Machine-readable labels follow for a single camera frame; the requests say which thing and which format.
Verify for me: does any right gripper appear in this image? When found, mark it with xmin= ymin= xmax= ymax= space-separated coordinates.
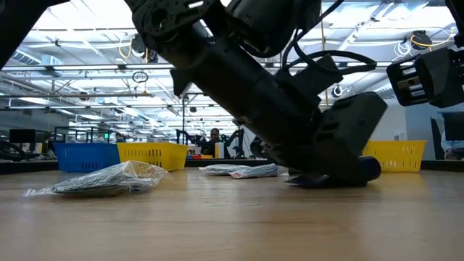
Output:
xmin=386 ymin=46 xmax=464 ymax=109

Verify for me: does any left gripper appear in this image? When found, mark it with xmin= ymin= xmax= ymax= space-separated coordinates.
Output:
xmin=312 ymin=91 xmax=389 ymax=186

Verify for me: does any black squeeze tube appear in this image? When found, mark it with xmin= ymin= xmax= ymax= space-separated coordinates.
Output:
xmin=285 ymin=155 xmax=383 ymax=189

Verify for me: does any white toothpaste tube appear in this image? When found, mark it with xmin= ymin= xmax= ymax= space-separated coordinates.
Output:
xmin=228 ymin=162 xmax=279 ymax=180

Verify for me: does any black monitor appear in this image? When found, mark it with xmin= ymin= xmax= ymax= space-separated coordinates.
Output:
xmin=442 ymin=111 xmax=464 ymax=142
xmin=9 ymin=128 xmax=37 ymax=144

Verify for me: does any yellow plastic basket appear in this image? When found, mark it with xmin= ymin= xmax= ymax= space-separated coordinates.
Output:
xmin=116 ymin=141 xmax=189 ymax=173
xmin=362 ymin=139 xmax=428 ymax=173

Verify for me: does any blue plastic basket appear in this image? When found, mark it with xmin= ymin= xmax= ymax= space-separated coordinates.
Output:
xmin=53 ymin=142 xmax=121 ymax=173

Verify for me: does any hanging black cable reel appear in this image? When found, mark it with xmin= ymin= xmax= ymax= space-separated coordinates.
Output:
xmin=411 ymin=30 xmax=433 ymax=51

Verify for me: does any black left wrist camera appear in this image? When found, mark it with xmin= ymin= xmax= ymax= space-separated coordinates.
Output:
xmin=275 ymin=54 xmax=344 ymax=107

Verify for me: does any black aluminium table frame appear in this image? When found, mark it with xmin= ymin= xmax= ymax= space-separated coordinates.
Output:
xmin=0 ymin=158 xmax=464 ymax=175

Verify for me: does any hanging black cable ring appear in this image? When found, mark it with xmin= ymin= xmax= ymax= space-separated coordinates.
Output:
xmin=131 ymin=70 xmax=149 ymax=84

